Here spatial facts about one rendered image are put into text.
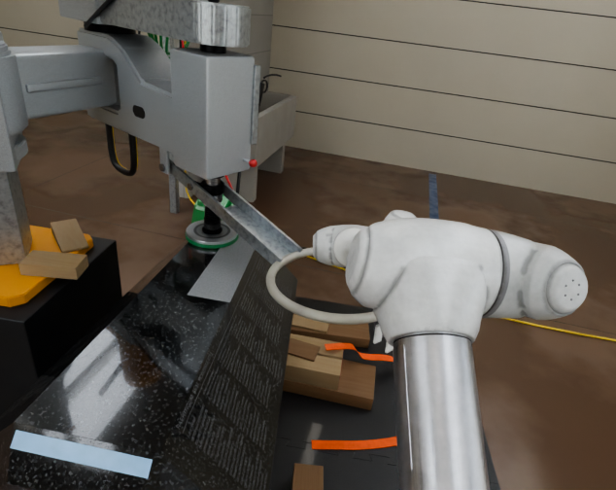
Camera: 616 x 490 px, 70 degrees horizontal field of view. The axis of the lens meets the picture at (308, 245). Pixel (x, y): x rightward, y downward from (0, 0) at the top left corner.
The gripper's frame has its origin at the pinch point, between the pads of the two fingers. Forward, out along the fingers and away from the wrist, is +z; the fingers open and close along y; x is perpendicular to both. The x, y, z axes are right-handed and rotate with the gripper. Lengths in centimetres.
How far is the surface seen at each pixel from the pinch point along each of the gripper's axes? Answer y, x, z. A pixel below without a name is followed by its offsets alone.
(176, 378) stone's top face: 17, 59, 0
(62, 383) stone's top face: 30, 84, -2
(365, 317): 0.6, 8.7, -10.7
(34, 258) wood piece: 100, 81, -4
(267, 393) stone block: 15.9, 32.0, 18.4
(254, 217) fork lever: 68, 7, -17
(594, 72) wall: 167, -486, -56
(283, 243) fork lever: 53, 3, -11
